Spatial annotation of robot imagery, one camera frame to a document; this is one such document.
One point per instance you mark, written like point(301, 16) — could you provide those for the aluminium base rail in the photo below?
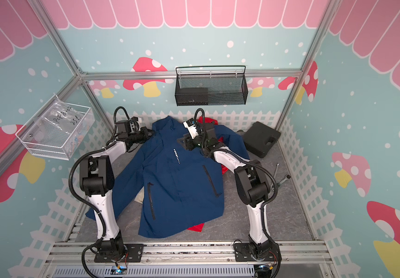
point(300, 259)

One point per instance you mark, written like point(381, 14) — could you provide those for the black wire mesh basket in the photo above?
point(221, 89)

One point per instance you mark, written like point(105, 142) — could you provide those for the red jacket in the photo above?
point(196, 228)

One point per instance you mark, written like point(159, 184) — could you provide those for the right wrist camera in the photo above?
point(190, 125)

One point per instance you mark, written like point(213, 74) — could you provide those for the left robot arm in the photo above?
point(92, 180)

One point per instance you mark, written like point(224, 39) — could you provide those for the horizontal aluminium frame bar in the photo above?
point(249, 73)

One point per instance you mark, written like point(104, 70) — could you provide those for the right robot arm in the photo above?
point(256, 187)

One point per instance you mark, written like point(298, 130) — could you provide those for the beige jacket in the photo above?
point(139, 198)

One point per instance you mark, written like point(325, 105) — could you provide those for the blue jacket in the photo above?
point(181, 188)

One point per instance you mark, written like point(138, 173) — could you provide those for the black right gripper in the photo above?
point(188, 141)

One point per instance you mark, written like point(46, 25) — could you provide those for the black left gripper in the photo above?
point(145, 134)

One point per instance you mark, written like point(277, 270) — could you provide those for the black plastic tool case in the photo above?
point(260, 138)

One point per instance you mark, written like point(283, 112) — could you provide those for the green handled ratchet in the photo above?
point(285, 179)

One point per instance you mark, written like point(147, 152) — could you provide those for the clear plastic bag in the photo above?
point(61, 125)

